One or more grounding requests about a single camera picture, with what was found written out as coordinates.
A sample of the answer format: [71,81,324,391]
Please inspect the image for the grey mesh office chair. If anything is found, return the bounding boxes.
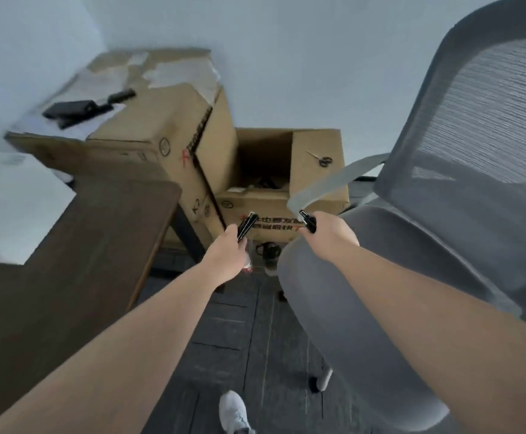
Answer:
[277,0,526,434]

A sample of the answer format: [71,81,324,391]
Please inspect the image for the black table leg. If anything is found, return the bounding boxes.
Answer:
[171,205,210,263]

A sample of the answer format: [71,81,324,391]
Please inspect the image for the large closed cardboard box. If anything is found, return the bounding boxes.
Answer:
[4,49,240,249]

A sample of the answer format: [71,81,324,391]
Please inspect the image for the person's left hand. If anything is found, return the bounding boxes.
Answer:
[203,223,250,286]

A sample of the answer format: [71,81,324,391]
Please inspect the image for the person's white shoe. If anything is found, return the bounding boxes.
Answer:
[219,390,255,434]

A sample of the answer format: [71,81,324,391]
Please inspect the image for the white paper sheets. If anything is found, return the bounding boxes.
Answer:
[7,68,130,141]

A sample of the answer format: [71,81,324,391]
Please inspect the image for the open cardboard box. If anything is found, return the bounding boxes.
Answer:
[198,127,350,244]

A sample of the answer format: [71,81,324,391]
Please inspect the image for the black kettle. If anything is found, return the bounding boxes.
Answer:
[256,241,283,263]

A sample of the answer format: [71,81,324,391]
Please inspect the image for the person's left forearm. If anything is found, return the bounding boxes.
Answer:
[0,261,237,434]

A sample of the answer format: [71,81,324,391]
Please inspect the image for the black pen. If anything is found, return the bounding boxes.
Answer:
[237,212,259,242]

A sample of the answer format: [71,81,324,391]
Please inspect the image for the person's right hand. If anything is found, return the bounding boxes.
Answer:
[297,211,360,267]

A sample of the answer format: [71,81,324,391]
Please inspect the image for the black cleaver knife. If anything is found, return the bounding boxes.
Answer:
[42,88,137,131]

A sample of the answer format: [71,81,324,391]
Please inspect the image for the person's right forearm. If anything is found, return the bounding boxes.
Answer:
[319,245,526,434]

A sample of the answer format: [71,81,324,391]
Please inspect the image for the small black-handled scissors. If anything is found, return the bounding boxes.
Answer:
[306,151,333,168]

